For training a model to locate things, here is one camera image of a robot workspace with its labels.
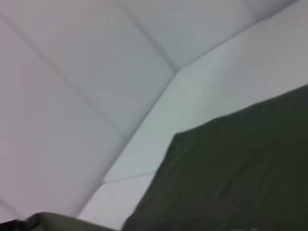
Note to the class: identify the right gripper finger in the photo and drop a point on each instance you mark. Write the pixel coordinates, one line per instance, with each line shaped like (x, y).
(14, 225)

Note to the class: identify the dark green shirt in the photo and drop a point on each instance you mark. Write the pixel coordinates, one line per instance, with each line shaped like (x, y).
(228, 168)

